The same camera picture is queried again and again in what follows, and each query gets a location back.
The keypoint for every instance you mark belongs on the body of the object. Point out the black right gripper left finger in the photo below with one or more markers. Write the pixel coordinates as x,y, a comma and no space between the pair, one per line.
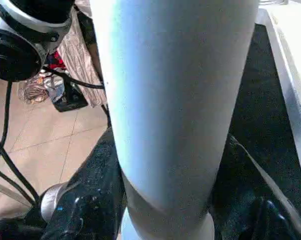
90,200

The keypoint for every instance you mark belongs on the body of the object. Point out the beige fabric cover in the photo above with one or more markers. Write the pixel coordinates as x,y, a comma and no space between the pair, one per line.
78,62

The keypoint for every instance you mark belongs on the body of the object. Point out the white plastic table leg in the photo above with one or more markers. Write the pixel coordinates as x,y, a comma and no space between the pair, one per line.
170,100

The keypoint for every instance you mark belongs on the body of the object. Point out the multicoloured clutter pile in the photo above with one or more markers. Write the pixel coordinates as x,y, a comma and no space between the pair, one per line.
40,87

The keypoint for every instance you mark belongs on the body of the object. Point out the black mat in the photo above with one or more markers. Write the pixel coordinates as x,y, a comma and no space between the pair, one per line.
260,100

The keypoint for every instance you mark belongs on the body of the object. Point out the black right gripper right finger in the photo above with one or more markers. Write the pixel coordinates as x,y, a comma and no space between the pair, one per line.
245,205

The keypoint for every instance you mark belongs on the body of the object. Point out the white plastic table top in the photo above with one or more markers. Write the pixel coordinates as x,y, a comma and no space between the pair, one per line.
290,87

